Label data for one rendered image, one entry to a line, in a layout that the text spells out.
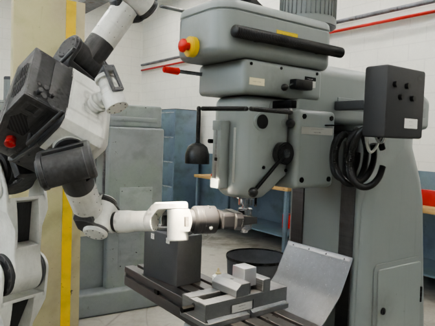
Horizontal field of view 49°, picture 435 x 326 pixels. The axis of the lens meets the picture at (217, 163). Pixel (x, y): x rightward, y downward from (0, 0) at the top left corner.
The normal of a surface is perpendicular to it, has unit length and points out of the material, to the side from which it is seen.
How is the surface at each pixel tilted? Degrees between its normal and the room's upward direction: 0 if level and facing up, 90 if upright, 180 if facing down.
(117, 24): 99
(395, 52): 90
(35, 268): 81
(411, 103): 90
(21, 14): 90
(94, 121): 58
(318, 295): 46
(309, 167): 90
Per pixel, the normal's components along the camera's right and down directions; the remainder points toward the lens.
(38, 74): 0.73, -0.48
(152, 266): -0.73, 0.01
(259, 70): 0.59, 0.07
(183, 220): 0.38, -0.11
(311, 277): -0.70, -0.46
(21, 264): 0.83, -0.10
